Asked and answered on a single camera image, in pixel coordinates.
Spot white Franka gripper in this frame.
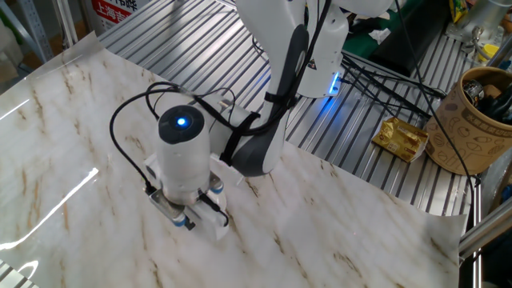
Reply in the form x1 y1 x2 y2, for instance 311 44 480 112
143 154 231 242

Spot marble pattern table mat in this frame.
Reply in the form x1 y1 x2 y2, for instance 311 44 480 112
0 31 468 288

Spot red and white sign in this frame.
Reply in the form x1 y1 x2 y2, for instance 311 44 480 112
82 0 154 38

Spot gold foil snack packet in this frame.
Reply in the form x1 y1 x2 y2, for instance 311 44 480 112
371 117 430 164

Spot green cutting mat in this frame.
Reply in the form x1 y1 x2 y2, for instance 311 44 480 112
342 0 426 60

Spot grey shelf upright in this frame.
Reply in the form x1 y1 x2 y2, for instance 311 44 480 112
0 0 55 63

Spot crumpled white tissue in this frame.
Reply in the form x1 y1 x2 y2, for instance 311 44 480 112
367 27 393 46

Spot brown printed paper bucket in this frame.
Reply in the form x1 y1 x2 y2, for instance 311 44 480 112
423 66 512 177

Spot flat black board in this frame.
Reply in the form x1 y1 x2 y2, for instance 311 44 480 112
370 0 455 78

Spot yellow snack bag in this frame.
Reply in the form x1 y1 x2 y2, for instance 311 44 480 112
448 0 470 24

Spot silver wrist camera blue caps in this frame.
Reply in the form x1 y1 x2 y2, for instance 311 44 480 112
146 187 188 230

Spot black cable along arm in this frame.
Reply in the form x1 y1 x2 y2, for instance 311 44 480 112
109 81 298 197

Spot black cable bundle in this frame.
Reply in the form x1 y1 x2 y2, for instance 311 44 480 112
339 50 448 119

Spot aluminium profile post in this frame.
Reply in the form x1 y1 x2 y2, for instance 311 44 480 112
54 0 80 50

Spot thin black cable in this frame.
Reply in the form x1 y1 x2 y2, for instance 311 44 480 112
394 0 482 189

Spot aluminium frame bar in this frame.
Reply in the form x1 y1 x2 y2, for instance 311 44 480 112
458 199 512 260

